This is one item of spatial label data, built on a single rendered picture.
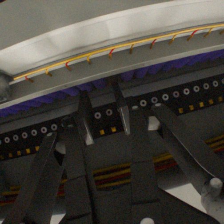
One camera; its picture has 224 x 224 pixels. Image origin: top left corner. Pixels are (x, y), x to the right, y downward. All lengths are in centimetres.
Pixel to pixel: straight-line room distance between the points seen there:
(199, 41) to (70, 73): 14
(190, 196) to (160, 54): 14
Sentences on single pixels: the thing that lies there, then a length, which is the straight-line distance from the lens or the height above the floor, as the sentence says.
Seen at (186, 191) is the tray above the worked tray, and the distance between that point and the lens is 19.
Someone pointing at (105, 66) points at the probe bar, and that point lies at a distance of 17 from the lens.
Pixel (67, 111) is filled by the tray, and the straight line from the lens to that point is 31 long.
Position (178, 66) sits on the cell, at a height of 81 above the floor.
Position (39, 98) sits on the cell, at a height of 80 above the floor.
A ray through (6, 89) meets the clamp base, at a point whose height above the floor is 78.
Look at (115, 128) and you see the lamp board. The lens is 30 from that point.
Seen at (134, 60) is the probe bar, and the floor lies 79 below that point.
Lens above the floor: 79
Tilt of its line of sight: 13 degrees up
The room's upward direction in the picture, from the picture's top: 164 degrees clockwise
